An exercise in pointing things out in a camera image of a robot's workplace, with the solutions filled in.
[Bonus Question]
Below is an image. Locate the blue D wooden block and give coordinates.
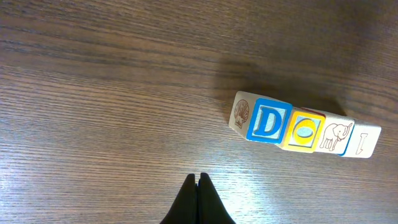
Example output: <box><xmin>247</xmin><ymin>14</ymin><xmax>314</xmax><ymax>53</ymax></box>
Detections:
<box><xmin>228</xmin><ymin>91</ymin><xmax>293</xmax><ymax>144</ymax></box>

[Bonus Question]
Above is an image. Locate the letter I wooden block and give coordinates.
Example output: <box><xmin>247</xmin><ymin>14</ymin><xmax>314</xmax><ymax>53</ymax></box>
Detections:
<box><xmin>340</xmin><ymin>119</ymin><xmax>382</xmax><ymax>159</ymax></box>

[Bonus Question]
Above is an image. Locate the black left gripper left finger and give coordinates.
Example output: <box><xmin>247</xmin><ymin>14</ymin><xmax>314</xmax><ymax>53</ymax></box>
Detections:
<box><xmin>160</xmin><ymin>174</ymin><xmax>197</xmax><ymax>224</ymax></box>

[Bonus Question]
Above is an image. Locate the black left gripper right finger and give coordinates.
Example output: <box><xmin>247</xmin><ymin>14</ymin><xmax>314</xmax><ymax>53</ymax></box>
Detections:
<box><xmin>197</xmin><ymin>172</ymin><xmax>235</xmax><ymax>224</ymax></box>

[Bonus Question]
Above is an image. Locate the yellow O wooden block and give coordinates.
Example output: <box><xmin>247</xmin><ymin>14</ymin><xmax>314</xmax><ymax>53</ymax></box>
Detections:
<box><xmin>276</xmin><ymin>107</ymin><xmax>326</xmax><ymax>153</ymax></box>

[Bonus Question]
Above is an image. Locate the elephant picture wooden block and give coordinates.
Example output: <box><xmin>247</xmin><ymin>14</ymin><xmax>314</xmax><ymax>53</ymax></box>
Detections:
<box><xmin>315</xmin><ymin>110</ymin><xmax>355</xmax><ymax>154</ymax></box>

